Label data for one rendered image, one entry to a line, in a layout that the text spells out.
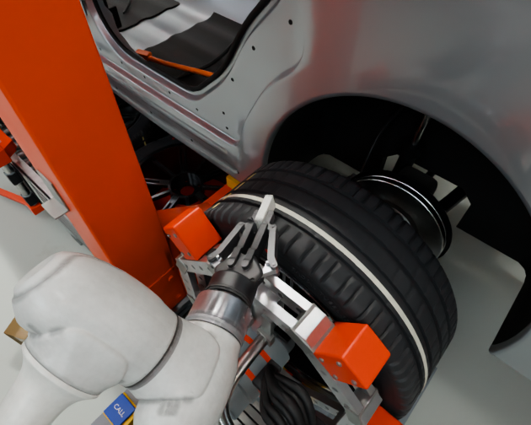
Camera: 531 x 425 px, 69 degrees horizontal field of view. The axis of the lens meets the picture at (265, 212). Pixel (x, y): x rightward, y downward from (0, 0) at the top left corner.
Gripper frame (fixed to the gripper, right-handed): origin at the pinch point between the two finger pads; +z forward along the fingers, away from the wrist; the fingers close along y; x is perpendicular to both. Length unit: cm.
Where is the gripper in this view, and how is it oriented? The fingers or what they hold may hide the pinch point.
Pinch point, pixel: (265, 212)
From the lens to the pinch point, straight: 72.6
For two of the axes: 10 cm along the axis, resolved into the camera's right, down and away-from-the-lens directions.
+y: 9.4, 0.7, -3.5
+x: -1.9, -7.3, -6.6
